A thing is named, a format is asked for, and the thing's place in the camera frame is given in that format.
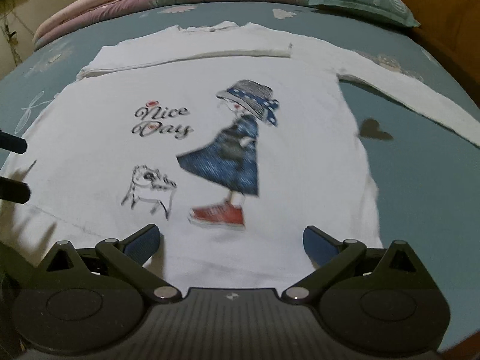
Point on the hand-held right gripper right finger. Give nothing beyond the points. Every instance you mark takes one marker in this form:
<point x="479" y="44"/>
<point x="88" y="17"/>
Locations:
<point x="317" y="243"/>

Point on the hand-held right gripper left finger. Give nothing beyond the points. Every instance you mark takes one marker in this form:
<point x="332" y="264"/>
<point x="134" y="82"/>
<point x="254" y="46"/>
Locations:
<point x="144" y="240"/>

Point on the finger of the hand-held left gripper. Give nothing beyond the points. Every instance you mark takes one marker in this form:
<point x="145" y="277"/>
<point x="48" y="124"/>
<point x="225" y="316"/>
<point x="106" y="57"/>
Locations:
<point x="13" y="143"/>
<point x="15" y="192"/>

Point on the white printed long-sleeve shirt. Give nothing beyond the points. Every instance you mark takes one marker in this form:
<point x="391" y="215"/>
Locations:
<point x="97" y="138"/>

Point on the bed with teal floral sheet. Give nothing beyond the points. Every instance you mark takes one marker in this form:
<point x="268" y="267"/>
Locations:
<point x="420" y="180"/>

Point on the wooden headboard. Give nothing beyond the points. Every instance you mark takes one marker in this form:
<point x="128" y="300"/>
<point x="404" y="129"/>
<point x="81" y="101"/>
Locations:
<point x="457" y="26"/>

